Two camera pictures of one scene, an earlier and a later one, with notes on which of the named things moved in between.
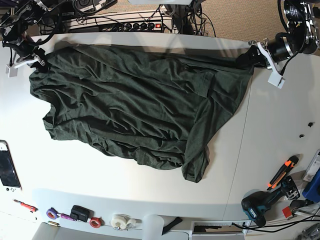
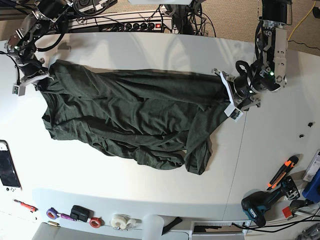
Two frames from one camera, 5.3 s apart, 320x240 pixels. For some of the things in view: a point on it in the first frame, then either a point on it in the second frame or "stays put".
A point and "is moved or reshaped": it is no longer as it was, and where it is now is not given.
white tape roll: (123, 222) stays put
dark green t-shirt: (146, 106) is moved or reshaped
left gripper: (26, 48) -> (34, 71)
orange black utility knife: (286, 167) stays put
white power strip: (154, 20) stays put
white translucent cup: (152, 227) stays put
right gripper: (277, 49) -> (242, 92)
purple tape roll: (52, 213) stays put
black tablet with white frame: (9, 177) stays put
